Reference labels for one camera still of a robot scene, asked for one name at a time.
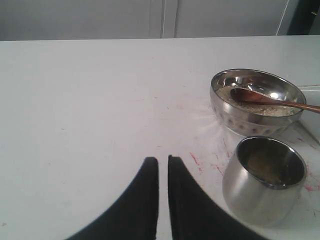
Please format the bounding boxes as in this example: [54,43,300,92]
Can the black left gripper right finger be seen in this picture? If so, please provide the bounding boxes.
[167,155,265,240]

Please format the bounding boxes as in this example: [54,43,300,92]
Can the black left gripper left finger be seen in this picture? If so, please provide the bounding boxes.
[69,157,159,240]

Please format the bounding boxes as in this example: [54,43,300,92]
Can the brown wooden spoon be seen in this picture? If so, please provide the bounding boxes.
[230,88,320,114]

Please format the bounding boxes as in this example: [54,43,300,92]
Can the small steel cup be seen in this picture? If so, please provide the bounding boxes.
[222,136,308,226]

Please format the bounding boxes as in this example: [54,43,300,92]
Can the wide steel rice bowl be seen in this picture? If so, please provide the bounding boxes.
[210,68,307,136]

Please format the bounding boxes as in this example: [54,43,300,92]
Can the white plastic tray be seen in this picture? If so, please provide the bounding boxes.
[289,84,320,148]

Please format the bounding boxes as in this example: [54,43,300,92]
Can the white cabinet doors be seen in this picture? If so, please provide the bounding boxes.
[0,0,298,41]

